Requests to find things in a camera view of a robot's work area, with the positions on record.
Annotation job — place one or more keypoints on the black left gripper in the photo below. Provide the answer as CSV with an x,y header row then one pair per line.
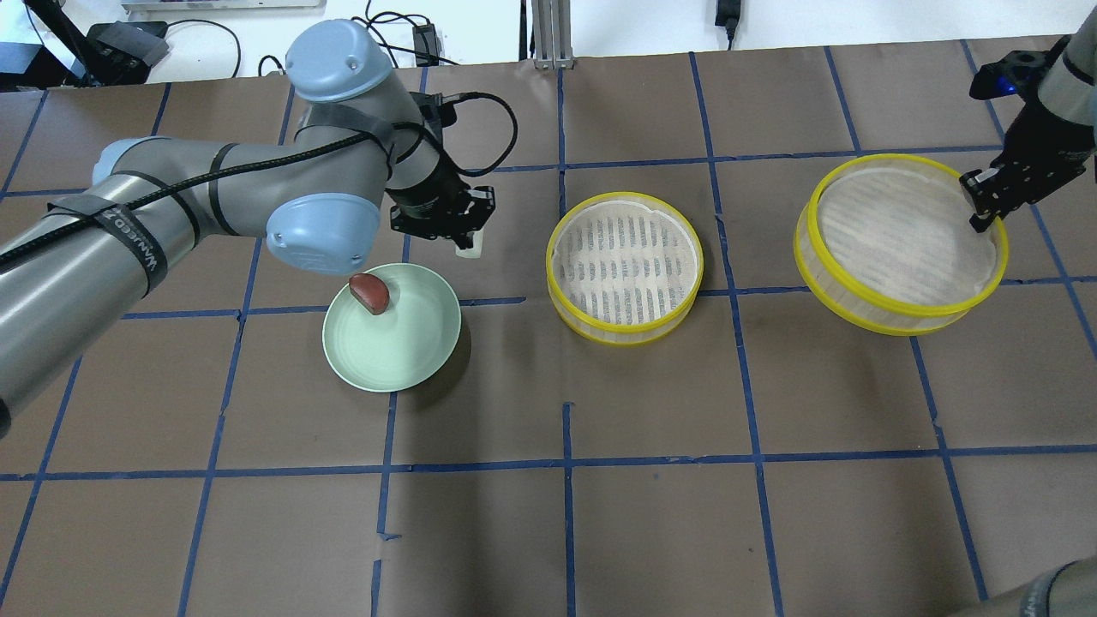
x,y
428,196

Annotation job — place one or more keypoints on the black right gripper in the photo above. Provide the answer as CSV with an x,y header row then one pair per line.
x,y
1034,147

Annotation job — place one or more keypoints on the yellow rimmed steamer layer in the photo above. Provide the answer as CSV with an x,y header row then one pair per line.
x,y
623,268
885,242

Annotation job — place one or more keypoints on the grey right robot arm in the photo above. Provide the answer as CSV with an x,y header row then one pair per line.
x,y
1067,91

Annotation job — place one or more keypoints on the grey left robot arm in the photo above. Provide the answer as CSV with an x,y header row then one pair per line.
x,y
367,153

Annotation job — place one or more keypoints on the reddish brown bun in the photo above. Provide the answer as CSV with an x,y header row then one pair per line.
x,y
371,292

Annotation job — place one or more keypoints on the pale green round plate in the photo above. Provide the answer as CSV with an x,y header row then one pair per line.
x,y
402,347

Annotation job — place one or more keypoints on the black power adapter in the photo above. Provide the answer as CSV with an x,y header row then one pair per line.
x,y
427,42

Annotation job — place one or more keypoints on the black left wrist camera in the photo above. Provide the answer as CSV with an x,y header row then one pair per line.
x,y
438,112

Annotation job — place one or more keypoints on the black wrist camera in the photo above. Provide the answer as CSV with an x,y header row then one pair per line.
x,y
1016,73
438,112

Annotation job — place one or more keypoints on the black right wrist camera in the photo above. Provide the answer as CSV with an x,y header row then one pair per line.
x,y
1016,73

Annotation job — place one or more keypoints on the aluminium frame post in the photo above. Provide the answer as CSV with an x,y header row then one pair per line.
x,y
552,35

